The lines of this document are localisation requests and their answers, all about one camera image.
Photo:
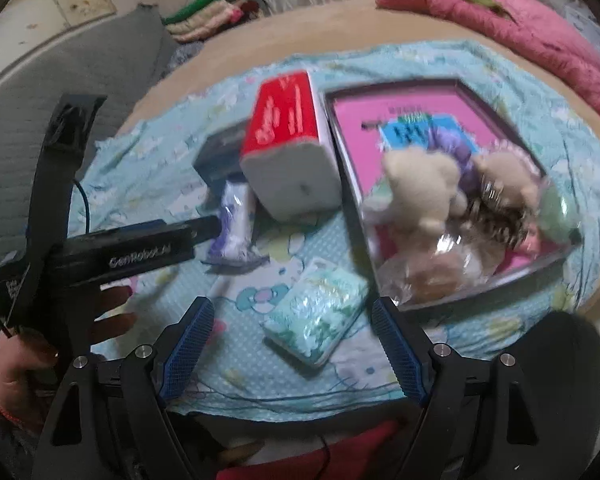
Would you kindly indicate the leopard print scrunchie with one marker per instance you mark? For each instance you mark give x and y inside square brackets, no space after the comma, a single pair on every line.
[500,225]

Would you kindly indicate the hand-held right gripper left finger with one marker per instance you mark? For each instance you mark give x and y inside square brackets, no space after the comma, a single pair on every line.
[190,350]

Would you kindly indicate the beige plush bear toy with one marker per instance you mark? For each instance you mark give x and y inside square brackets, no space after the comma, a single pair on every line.
[420,180]

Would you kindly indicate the pink and blue book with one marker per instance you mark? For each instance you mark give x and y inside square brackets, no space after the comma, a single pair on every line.
[360,125]

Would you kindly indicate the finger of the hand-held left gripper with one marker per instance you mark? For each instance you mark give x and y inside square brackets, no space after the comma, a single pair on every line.
[205,230]
[147,224]

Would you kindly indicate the green egg sponge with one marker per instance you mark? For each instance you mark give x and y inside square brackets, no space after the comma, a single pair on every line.
[555,215]

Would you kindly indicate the pink quilt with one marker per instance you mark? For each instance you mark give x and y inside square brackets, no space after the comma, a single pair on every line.
[555,45]

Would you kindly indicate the teal printed tissue packet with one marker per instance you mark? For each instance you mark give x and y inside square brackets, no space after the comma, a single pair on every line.
[315,310]

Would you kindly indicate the dark floral cloth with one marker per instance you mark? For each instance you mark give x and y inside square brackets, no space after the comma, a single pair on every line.
[187,50]

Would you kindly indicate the dark tray box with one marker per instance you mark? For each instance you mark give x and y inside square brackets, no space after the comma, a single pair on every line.
[395,91]

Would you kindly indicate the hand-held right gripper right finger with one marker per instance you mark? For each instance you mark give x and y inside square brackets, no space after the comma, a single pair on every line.
[397,355]

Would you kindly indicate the person's red garment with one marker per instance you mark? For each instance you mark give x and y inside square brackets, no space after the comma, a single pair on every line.
[340,455]

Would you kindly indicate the bed with beige sheet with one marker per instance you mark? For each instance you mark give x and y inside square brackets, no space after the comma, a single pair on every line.
[280,30]

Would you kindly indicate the blue cartoon printed blanket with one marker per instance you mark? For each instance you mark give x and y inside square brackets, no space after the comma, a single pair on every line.
[180,170]

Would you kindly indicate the stack of folded clothes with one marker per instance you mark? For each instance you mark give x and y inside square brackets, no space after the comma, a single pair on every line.
[205,17]

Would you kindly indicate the person's left hand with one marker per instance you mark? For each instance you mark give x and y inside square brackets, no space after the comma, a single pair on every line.
[20,375]

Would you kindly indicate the purple packet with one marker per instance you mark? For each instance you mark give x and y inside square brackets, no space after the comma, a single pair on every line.
[235,225]

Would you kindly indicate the black box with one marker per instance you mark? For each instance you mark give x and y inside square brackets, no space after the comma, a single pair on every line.
[220,152]

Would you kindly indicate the painted wall panel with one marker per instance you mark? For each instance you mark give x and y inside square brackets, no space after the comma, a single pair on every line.
[40,5]

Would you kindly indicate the red tissue pack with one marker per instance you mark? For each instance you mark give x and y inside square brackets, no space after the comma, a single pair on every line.
[280,110]

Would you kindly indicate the grey quilted cover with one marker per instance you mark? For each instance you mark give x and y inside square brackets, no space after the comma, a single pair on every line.
[20,135]

